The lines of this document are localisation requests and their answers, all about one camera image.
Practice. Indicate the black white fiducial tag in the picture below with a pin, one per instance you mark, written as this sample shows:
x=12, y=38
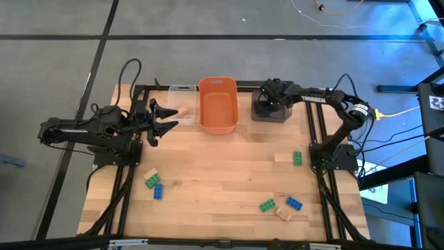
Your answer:
x=436, y=103

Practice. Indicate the black metal rig frame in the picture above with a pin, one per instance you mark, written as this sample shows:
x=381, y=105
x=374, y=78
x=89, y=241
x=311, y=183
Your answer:
x=425, y=31

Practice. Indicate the clear plastic bin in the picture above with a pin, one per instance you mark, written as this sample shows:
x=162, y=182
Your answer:
x=175, y=100

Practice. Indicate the yellow power plug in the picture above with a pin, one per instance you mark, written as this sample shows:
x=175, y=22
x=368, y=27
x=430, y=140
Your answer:
x=376, y=114

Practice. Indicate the black aluminium table frame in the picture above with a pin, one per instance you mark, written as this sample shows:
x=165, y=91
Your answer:
x=140, y=87

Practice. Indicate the grey plastic bin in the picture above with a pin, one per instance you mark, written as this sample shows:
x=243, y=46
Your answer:
x=263, y=118

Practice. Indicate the silver metal bracket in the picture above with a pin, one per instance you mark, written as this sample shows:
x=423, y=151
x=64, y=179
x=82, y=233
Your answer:
x=128, y=242
x=324, y=246

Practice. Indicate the wooden building block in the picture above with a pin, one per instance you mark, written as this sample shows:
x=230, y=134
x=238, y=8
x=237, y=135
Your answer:
x=182, y=111
x=283, y=213
x=151, y=173

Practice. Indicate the white paper sheet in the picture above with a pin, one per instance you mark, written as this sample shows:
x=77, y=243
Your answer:
x=378, y=194

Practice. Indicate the black stand base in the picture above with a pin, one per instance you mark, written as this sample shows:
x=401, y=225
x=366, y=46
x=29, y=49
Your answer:
x=395, y=89

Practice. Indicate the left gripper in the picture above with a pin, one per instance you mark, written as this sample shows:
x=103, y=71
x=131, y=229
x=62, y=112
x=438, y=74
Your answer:
x=152, y=125

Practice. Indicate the orange plastic bin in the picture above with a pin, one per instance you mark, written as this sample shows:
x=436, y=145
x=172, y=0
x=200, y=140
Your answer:
x=218, y=114

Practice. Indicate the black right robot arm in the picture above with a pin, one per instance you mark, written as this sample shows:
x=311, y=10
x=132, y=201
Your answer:
x=314, y=99

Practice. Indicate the plain black case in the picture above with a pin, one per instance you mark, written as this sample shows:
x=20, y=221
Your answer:
x=430, y=208

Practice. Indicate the green building block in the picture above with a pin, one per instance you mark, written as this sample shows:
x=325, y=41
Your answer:
x=152, y=181
x=267, y=205
x=298, y=158

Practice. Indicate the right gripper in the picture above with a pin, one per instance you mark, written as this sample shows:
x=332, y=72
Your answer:
x=277, y=91

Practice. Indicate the black crossbar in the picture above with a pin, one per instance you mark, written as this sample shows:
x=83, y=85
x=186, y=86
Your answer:
x=52, y=243

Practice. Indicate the blue building block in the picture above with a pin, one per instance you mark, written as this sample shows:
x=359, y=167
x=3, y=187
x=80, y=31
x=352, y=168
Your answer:
x=158, y=191
x=294, y=203

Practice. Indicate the black diagonal bar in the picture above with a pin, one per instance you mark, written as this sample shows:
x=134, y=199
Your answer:
x=392, y=172

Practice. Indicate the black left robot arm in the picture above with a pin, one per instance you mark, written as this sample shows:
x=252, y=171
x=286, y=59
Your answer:
x=69, y=131

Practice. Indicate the black case with tag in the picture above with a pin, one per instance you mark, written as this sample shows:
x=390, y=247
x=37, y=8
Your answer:
x=433, y=139

